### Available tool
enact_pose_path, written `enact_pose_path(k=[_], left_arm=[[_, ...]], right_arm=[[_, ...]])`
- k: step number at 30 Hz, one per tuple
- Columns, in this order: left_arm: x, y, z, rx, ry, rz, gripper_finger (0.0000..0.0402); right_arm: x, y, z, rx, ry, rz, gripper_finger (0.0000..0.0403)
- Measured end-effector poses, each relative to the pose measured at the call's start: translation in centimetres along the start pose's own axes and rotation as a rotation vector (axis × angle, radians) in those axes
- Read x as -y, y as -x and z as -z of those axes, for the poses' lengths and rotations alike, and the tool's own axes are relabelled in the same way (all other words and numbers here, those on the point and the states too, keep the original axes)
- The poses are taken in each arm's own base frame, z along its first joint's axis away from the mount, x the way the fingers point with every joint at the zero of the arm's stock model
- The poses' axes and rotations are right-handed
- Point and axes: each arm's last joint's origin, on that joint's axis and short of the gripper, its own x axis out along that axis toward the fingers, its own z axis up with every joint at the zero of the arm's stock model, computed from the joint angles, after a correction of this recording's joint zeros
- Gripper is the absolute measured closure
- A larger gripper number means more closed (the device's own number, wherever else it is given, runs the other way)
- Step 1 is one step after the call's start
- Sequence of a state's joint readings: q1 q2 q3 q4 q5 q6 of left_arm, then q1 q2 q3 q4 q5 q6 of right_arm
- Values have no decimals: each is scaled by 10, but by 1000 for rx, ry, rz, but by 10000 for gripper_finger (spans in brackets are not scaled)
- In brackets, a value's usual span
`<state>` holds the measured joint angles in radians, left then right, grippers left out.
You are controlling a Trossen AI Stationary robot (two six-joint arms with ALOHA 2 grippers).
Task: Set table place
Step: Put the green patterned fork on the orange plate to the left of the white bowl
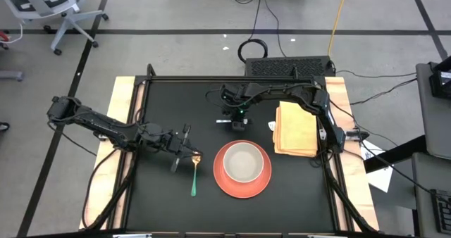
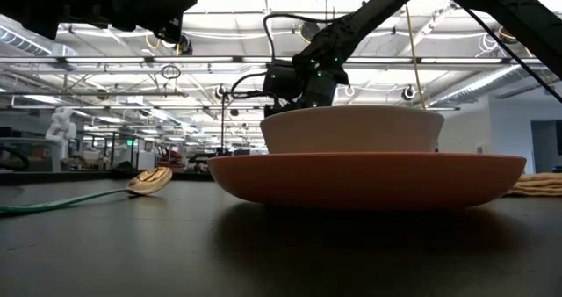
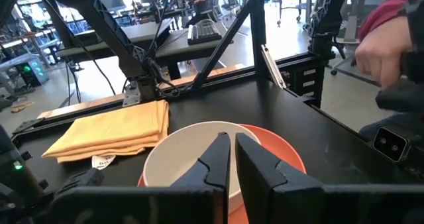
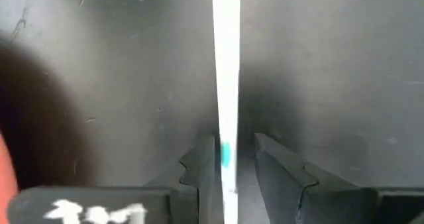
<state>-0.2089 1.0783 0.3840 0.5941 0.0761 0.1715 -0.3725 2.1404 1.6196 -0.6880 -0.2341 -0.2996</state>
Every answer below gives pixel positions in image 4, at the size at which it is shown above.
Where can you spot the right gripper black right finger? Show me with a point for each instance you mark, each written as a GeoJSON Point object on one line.
{"type": "Point", "coordinates": [291, 191]}

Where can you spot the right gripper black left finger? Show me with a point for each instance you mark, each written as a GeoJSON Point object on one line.
{"type": "Point", "coordinates": [202, 184]}

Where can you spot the red-orange plate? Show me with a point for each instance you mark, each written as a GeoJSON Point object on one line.
{"type": "Point", "coordinates": [6, 177]}

